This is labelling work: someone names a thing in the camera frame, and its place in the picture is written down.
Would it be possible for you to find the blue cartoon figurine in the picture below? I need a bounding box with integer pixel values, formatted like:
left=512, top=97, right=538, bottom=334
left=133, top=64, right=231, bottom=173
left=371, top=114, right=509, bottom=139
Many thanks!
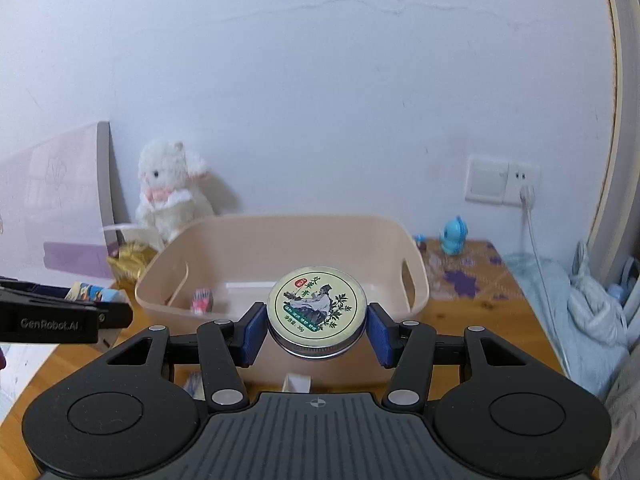
left=440, top=216, right=468, bottom=256

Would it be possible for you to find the small mushroom figurine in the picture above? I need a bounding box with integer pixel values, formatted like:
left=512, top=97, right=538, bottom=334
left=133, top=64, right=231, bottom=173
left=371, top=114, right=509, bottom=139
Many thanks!
left=413, top=235, right=426, bottom=252

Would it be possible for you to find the pink purple headboard panel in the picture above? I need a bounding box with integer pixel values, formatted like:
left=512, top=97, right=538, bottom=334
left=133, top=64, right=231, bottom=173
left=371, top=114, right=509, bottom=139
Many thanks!
left=0, top=122, right=117, bottom=286

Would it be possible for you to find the tall Sanrio cartoon box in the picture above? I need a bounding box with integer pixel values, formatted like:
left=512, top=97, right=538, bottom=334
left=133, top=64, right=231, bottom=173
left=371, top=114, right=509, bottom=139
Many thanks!
left=190, top=288, right=214, bottom=315

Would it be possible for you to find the white wall switch socket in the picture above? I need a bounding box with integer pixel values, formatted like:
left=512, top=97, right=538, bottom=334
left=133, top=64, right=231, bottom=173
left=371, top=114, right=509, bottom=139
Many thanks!
left=464, top=157, right=541, bottom=207

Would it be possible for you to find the black star box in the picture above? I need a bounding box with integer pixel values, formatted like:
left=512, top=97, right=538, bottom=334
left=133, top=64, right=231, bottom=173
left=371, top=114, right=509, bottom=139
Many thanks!
left=282, top=373, right=311, bottom=393

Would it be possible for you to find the light blue crumpled bedding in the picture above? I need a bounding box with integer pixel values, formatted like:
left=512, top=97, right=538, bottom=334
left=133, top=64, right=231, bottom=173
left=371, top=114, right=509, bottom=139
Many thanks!
left=504, top=242, right=629, bottom=399

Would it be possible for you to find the white shelf unit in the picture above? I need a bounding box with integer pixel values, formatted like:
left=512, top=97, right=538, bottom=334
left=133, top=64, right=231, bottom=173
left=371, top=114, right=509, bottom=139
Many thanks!
left=588, top=0, right=639, bottom=285

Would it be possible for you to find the purple star sticker mat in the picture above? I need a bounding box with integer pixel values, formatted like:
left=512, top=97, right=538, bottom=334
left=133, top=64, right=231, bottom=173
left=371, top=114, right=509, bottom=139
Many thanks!
left=418, top=238, right=524, bottom=302

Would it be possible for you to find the round balm tin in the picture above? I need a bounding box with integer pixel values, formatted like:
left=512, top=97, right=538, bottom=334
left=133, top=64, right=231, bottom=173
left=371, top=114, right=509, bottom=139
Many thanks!
left=266, top=266, right=368, bottom=360

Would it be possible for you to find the white plug and cable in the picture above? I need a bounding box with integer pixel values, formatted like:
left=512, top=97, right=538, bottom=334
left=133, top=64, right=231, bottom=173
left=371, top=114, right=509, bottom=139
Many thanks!
left=518, top=185, right=574, bottom=378

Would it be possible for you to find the white plush lamb toy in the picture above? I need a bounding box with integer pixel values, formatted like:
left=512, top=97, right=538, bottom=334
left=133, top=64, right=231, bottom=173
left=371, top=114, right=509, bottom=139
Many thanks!
left=136, top=140, right=214, bottom=244

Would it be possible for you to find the pink plastic storage bin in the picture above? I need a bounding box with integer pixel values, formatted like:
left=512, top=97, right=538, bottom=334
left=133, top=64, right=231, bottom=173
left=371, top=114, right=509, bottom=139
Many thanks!
left=134, top=213, right=432, bottom=386

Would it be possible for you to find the colourful cartoon card pack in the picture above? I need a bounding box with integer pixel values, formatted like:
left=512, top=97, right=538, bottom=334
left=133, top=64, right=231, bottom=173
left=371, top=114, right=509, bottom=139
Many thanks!
left=65, top=282, right=129, bottom=304

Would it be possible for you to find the small white card box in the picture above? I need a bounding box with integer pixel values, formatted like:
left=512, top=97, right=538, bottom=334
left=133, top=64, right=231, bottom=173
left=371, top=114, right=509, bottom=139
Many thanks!
left=183, top=372, right=205, bottom=401

